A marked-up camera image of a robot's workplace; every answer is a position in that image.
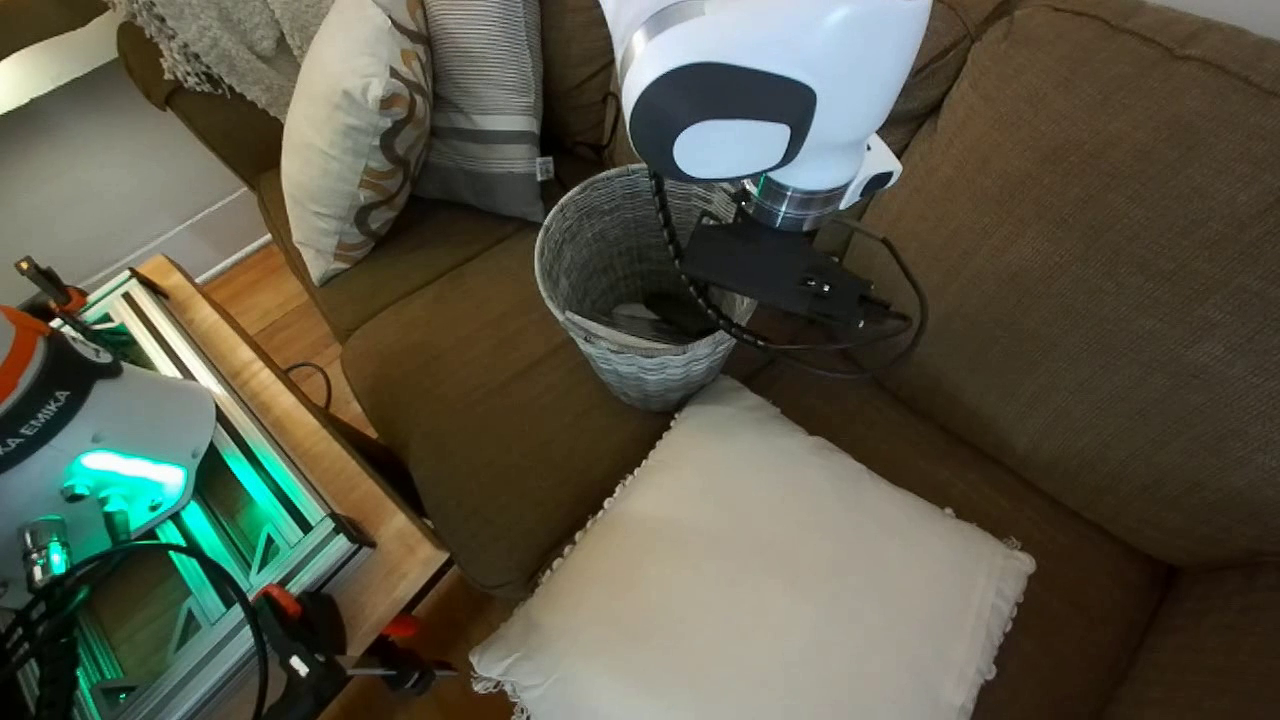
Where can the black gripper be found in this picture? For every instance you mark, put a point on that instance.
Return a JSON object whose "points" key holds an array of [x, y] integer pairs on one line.
{"points": [[781, 272]]}

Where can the grey woven basket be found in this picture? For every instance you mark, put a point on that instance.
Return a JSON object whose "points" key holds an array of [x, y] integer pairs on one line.
{"points": [[642, 379]]}

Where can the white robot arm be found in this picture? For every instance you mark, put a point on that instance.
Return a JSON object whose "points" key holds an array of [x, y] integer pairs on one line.
{"points": [[772, 67]]}

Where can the brown fabric sofa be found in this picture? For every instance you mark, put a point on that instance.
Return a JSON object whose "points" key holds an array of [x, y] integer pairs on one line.
{"points": [[532, 440]]}

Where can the white fringed pillow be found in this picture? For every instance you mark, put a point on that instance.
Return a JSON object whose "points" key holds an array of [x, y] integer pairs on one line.
{"points": [[761, 575]]}

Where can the grey striped pillow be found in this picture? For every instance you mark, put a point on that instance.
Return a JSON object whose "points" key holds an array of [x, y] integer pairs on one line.
{"points": [[487, 133]]}

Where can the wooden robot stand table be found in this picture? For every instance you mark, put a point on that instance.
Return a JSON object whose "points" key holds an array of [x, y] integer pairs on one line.
{"points": [[372, 521]]}

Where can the cream square pillow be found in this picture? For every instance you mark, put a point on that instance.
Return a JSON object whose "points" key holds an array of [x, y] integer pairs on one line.
{"points": [[344, 145]]}

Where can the orange black clamp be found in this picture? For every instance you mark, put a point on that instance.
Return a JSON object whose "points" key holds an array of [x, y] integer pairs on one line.
{"points": [[301, 629], [44, 282]]}

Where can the cream knit throw blanket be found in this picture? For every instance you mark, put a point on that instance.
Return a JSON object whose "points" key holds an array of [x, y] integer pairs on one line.
{"points": [[225, 44]]}

